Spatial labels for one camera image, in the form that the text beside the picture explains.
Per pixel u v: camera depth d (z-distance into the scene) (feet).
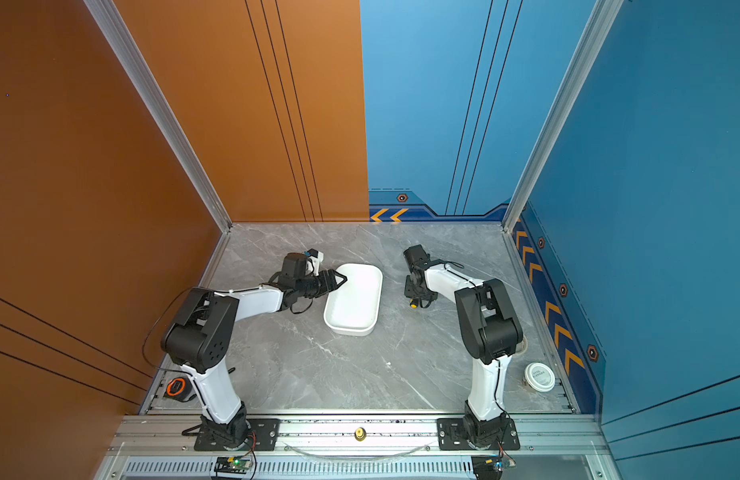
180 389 2.57
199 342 1.63
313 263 2.66
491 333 1.71
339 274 3.00
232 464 2.33
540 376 2.49
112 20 2.30
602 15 2.29
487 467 2.31
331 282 2.84
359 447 2.38
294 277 2.54
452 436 2.38
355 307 3.14
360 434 2.34
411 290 2.93
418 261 2.65
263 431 2.43
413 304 3.14
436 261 2.48
